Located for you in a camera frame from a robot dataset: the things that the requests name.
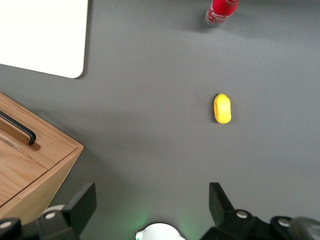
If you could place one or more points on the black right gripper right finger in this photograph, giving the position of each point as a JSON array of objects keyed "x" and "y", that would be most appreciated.
[{"x": 222, "y": 212}]

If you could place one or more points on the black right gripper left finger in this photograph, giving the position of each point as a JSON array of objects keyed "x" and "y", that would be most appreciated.
[{"x": 80, "y": 207}]

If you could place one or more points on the red coke bottle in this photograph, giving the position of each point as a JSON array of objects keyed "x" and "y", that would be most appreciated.
[{"x": 221, "y": 10}]

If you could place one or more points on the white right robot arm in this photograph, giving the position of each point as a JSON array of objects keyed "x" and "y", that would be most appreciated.
[{"x": 160, "y": 232}]

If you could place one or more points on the beige plastic tray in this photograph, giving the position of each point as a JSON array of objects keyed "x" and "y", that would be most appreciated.
[{"x": 40, "y": 32}]

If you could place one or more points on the wooden drawer cabinet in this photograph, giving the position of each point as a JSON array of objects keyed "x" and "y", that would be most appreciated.
[{"x": 60, "y": 170}]

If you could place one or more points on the wooden drawer front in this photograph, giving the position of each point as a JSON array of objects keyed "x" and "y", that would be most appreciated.
[
  {"x": 17, "y": 172},
  {"x": 50, "y": 147}
]

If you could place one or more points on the yellow lemon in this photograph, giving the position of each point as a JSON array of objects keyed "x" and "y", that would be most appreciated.
[{"x": 222, "y": 108}]

